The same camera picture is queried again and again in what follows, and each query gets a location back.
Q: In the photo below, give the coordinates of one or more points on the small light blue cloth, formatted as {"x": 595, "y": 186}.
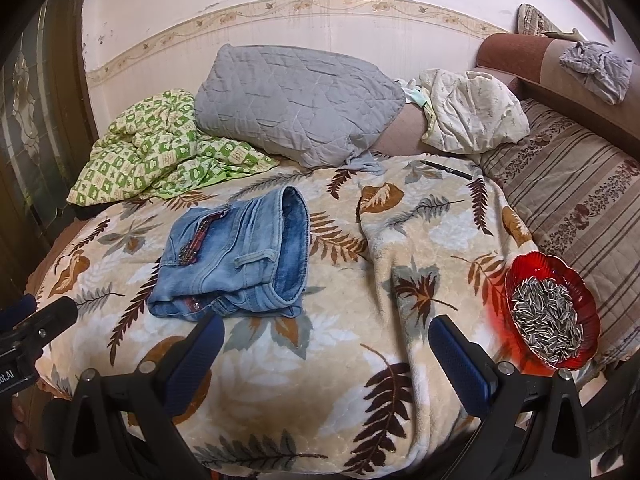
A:
{"x": 414, "y": 94}

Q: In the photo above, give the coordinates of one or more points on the beige leaf print blanket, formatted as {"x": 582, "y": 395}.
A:
{"x": 325, "y": 360}

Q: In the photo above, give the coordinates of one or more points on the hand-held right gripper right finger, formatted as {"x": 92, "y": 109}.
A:
{"x": 462, "y": 360}

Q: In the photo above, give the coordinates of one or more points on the grey quilted pillow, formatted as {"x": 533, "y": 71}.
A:
{"x": 300, "y": 100}

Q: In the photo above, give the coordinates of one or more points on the pile of sunflower seeds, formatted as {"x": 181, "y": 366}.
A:
{"x": 547, "y": 320}

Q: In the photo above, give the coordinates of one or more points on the striped floral sofa cover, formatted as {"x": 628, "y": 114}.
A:
{"x": 575, "y": 195}

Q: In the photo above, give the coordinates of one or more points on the brown sofa backrest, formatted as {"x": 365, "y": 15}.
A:
{"x": 520, "y": 57}

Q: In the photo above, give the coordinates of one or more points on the beige antler shaped object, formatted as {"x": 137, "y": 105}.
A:
{"x": 562, "y": 34}

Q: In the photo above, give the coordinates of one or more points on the grey crumpled cloth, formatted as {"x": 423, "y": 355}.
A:
{"x": 597, "y": 72}

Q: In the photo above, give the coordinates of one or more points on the green checkered blanket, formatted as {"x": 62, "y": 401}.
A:
{"x": 150, "y": 155}

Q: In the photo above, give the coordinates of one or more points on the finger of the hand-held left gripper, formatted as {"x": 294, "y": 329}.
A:
{"x": 50, "y": 317}
{"x": 15, "y": 312}

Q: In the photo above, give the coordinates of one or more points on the red glass bowl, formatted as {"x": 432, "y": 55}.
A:
{"x": 525, "y": 270}

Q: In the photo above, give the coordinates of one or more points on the black pen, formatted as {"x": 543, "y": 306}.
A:
{"x": 447, "y": 170}

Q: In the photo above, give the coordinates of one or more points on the patterned cushion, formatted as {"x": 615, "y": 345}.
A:
{"x": 537, "y": 20}

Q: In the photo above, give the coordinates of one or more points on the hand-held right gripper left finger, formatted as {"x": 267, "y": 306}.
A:
{"x": 195, "y": 360}

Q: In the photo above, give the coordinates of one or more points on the dark stained glass door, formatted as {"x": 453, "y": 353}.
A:
{"x": 35, "y": 110}

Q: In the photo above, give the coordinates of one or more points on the blue denim pants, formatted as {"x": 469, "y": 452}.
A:
{"x": 225, "y": 265}

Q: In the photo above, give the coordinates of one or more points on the white crumpled cloth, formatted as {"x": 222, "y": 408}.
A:
{"x": 475, "y": 110}

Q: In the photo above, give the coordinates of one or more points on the small grey cloth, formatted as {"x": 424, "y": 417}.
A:
{"x": 365, "y": 164}

